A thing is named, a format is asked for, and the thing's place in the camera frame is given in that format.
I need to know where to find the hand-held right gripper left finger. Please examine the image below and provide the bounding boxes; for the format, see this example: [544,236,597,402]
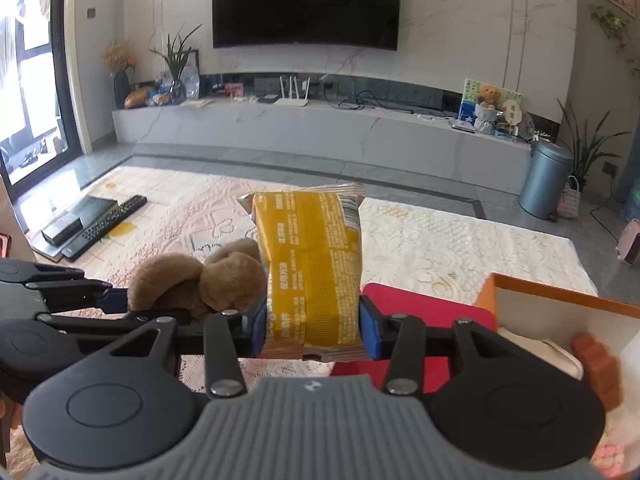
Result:
[107,301,270,400]

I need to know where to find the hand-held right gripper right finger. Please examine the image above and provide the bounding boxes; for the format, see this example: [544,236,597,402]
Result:
[359,296,531,396]

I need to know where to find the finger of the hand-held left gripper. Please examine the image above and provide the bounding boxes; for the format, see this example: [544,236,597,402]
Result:
[34,309,192,335]
[0,259,131,314]

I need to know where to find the brown plush toy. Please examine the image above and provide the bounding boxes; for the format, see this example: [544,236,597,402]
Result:
[127,237,268,323]

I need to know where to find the yellow snack packet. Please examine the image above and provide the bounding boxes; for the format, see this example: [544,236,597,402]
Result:
[237,184,366,361]

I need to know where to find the white plush mitt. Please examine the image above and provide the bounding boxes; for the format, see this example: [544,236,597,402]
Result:
[497,327,584,379]

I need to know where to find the orange cardboard box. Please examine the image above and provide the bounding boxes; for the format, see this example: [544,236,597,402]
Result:
[475,272,640,480]

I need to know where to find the pink white fluffy toy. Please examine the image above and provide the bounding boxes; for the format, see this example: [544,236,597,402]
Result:
[592,437,626,479]

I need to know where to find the red flat box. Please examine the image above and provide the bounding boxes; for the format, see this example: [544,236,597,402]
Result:
[331,282,496,396]

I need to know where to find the black remote control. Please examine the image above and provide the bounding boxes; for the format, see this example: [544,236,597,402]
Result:
[80,195,149,244]

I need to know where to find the small grey box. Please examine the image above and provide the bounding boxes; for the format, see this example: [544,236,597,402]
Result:
[41,212,84,246]

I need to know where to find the black book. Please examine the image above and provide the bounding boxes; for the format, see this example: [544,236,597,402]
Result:
[30,195,121,262]

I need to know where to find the checked lemon print tablecloth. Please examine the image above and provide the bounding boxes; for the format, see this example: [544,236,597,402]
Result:
[27,165,211,271]

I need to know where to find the pink white lace cloth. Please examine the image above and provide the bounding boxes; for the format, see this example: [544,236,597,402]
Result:
[85,165,599,396]

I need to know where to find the brown wooden ornament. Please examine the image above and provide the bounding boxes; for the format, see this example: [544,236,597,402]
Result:
[124,85,156,110]

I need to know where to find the marble television cabinet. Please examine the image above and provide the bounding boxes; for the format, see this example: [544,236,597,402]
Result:
[112,95,533,196]

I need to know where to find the dark vase with dried flowers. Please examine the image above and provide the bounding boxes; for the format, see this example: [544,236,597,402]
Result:
[101,39,137,110]

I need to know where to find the green plant in glass vase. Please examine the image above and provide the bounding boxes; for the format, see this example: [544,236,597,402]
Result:
[149,24,203,105]

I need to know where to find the white router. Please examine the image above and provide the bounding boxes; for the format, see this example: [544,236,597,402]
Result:
[274,76,312,108]

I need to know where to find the grey pedal trash can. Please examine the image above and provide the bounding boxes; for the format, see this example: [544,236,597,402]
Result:
[518,139,575,220]

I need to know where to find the orange-brown knitted block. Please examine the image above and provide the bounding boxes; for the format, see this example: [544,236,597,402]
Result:
[571,332,622,411]

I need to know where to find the glass balcony door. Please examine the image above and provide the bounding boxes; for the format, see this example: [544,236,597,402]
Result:
[0,0,88,201]

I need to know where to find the small woven basket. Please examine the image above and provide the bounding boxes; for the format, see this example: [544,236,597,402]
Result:
[557,176,584,220]

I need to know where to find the white round fan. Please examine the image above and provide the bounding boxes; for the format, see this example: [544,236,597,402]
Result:
[500,100,524,136]

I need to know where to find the teddy bear toy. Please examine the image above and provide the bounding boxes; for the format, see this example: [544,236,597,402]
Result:
[475,85,501,134]

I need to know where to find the green picture card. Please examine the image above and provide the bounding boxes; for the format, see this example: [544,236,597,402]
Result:
[462,78,523,126]

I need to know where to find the pink space heater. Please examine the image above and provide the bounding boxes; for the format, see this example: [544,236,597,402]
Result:
[617,220,640,266]

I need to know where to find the tall potted plant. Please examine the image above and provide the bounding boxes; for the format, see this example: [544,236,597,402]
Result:
[557,97,636,194]

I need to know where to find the black television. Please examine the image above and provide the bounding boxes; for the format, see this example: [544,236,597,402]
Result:
[212,0,402,52]

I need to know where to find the hanging vine plant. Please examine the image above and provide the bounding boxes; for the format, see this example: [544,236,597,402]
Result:
[589,4,640,79]

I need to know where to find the black cables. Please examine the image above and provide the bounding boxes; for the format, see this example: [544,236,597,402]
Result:
[337,90,377,111]

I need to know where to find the black floor cable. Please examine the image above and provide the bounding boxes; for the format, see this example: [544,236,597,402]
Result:
[590,205,622,242]

